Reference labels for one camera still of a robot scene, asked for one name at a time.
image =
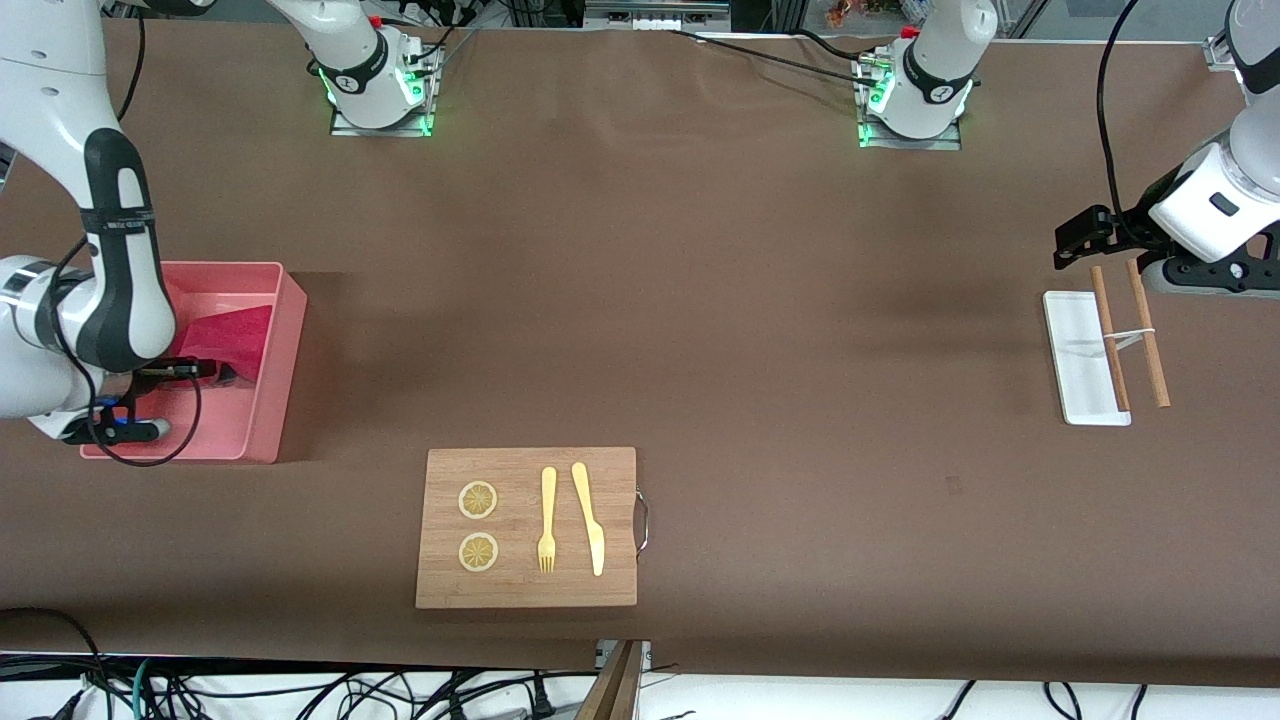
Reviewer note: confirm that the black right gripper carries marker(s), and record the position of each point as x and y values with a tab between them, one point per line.
178	371

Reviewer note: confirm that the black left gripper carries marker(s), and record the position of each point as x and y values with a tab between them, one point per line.
1128	224

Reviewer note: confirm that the pink microfibre cloth grey edge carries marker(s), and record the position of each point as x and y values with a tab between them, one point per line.
235	335

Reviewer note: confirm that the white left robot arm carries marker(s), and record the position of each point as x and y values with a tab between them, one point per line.
1215	200

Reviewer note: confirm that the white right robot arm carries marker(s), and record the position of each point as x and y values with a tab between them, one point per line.
50	80

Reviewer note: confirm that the pink plastic bin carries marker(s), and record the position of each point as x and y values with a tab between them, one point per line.
250	420

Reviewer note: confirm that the thin white band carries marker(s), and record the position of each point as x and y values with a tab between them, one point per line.
1132	335

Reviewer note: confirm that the brown wooden stick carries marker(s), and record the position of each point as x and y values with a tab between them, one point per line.
1150	340
1112	350

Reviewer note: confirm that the white rectangular tray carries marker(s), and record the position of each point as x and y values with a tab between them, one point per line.
1075	370

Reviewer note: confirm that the yellow lemon slice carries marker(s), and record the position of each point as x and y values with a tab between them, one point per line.
478	552
478	500

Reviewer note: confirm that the yellow plastic fork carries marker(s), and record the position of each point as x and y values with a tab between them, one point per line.
548	500

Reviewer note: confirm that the yellow plastic knife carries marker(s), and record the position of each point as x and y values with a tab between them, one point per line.
590	520

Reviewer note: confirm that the brown wooden plank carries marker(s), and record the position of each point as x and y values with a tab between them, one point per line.
610	690

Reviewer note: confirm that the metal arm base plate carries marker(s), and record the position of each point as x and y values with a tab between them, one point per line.
910	143
385	130

